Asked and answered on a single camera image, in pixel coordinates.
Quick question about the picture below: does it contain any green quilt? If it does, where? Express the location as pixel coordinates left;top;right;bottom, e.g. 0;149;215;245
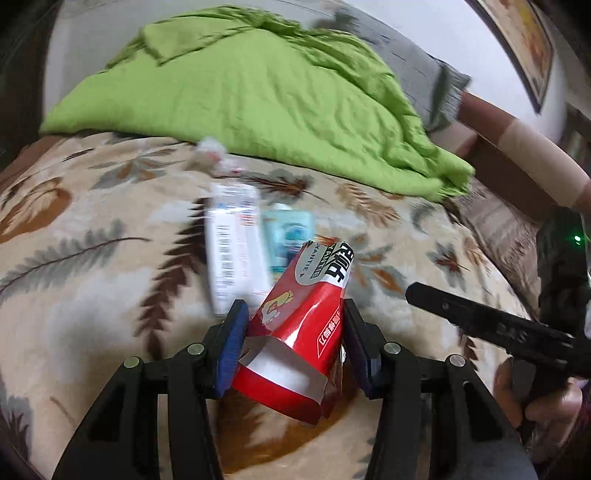
40;6;474;201

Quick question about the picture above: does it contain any framed wall picture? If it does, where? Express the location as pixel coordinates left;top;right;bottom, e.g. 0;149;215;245
468;0;554;114

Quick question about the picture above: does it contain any white medicine box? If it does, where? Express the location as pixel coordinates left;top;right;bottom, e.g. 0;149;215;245
204;182;271;316

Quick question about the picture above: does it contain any person's right hand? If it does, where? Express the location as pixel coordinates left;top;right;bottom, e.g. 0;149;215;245
493;358;583;463

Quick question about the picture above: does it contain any grey pillow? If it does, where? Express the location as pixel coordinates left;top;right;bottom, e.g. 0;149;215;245
315;6;471;134

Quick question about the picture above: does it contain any crumpled clear plastic wrapper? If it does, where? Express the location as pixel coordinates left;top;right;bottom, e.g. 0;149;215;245
185;137;243;178

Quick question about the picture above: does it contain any red snack bag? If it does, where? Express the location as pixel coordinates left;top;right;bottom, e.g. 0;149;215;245
232;241;355;425

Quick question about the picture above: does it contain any brown wooden headboard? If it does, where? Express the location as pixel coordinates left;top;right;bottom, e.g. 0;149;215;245
430;92;590;222

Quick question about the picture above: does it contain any teal cartoon tissue pack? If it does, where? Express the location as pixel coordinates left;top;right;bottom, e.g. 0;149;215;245
263;205;315;280

